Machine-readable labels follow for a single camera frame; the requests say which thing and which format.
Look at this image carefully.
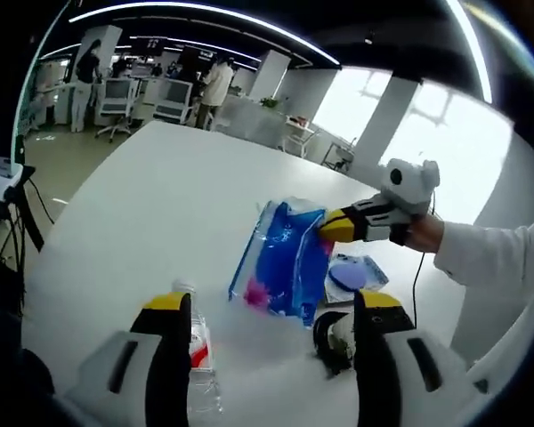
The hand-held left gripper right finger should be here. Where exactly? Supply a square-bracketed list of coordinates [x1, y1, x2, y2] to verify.
[352, 290, 490, 427]

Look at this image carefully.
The black tripod stand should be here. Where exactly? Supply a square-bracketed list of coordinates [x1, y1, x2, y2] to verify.
[0, 163, 46, 255]

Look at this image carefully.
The person's right hand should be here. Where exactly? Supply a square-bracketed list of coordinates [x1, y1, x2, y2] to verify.
[404, 213, 446, 255]

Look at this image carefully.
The hanging dark monitor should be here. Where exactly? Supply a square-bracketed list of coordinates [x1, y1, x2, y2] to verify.
[177, 45, 218, 63]

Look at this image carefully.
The wipes pack blue lid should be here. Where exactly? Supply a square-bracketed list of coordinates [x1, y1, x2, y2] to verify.
[323, 252, 390, 309]

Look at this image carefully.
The white office chair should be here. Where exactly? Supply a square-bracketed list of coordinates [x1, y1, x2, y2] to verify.
[322, 137, 357, 173]
[153, 79, 195, 126]
[94, 77, 139, 144]

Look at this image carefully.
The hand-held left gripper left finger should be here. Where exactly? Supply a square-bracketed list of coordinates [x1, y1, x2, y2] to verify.
[64, 292, 193, 427]

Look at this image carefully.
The white table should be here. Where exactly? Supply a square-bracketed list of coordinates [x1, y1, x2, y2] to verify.
[20, 119, 489, 427]

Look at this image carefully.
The clear water bottle red label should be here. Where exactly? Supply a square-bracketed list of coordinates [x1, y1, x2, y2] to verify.
[171, 278, 226, 422]

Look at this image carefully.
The blue plastic package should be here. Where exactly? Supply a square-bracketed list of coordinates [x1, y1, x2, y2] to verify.
[228, 197, 336, 328]

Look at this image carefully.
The small white desk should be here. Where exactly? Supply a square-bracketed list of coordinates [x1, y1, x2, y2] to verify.
[284, 114, 324, 157]

